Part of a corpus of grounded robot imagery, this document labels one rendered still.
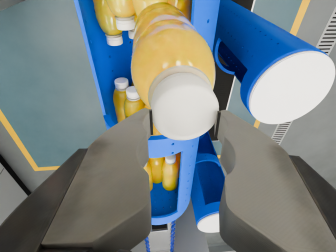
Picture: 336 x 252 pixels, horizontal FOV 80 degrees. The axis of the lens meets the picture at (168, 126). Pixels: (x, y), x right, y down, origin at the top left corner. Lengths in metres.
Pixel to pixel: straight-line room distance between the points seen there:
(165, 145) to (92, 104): 1.52
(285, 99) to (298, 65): 0.12
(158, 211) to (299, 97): 0.67
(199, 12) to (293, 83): 0.48
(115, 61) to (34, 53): 1.29
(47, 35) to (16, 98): 0.67
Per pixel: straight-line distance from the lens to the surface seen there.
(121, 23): 0.47
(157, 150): 0.50
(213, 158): 1.62
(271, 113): 0.82
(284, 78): 0.75
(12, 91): 2.13
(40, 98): 2.07
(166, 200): 0.91
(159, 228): 1.32
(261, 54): 0.76
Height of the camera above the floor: 1.57
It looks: 49 degrees down
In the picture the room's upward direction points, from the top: 171 degrees clockwise
